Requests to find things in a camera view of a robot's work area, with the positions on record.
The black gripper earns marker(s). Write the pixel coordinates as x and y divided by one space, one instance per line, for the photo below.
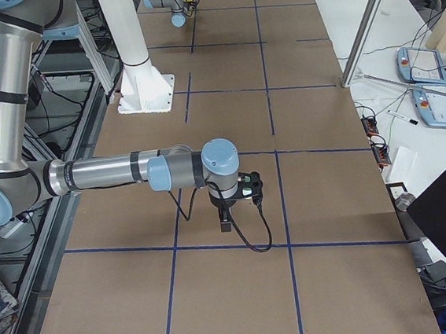
221 206

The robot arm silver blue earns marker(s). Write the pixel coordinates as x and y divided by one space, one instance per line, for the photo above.
23 23
181 10

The small steel cup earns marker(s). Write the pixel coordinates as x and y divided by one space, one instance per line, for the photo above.
403 201

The orange black connector block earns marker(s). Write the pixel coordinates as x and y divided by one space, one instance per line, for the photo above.
381 154
369 124

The white folded paper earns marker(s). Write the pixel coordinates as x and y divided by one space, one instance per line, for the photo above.
403 167

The black marker pen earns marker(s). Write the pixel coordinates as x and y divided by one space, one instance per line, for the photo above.
402 117

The lower blue teach pendant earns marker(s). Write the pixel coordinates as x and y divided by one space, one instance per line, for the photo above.
430 101

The blue teach pendant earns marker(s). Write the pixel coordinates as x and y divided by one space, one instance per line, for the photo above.
420 65
430 101

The upper blue teach pendant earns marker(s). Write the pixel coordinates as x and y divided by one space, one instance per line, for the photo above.
420 65

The white pedestal column with base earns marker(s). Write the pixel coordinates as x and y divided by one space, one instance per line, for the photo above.
143 89

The aluminium frame post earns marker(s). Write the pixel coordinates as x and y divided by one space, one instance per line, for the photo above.
361 38

